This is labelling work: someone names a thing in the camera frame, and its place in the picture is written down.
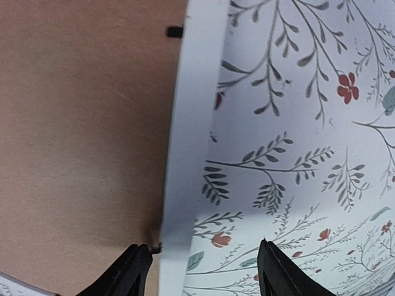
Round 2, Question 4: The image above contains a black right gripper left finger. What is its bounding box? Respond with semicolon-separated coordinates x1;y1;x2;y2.
77;244;153;296

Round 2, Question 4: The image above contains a white picture frame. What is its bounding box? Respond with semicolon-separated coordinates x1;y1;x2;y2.
0;0;231;296

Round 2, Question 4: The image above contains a brown frame backing board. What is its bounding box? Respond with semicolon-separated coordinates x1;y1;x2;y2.
1;1;186;295

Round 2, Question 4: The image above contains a floral patterned table mat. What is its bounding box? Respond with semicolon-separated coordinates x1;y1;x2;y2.
181;0;394;295

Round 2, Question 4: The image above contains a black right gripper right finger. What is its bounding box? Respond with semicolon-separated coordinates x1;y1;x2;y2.
257;239;334;296

